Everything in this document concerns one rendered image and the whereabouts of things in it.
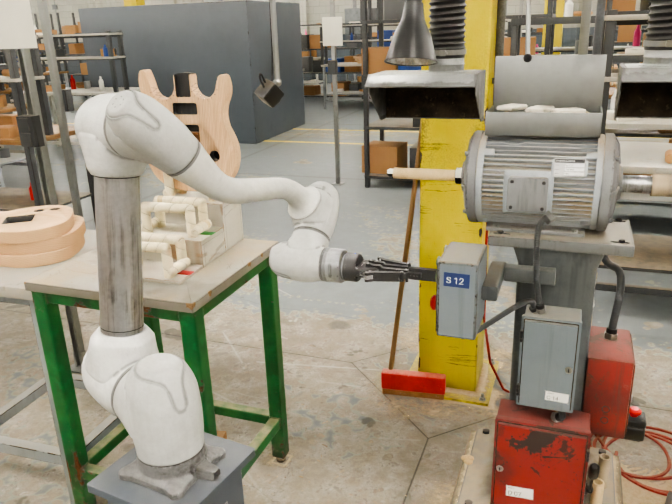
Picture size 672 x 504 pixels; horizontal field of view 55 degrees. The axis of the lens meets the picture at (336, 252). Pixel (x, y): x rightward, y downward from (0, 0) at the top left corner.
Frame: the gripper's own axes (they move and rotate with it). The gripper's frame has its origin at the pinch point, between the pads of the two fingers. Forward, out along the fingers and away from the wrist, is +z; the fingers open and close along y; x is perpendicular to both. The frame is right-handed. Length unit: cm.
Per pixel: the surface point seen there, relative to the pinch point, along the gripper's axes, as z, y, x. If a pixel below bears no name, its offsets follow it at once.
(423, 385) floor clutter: -23, -110, -99
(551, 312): 30.9, -17.0, -14.1
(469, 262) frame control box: 11.8, 2.5, 5.1
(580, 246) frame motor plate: 36.4, -19.4, 4.0
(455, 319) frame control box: 9.1, 3.6, -9.7
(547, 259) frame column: 28.7, -20.7, -0.7
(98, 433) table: -128, -16, -85
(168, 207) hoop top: -89, -23, 5
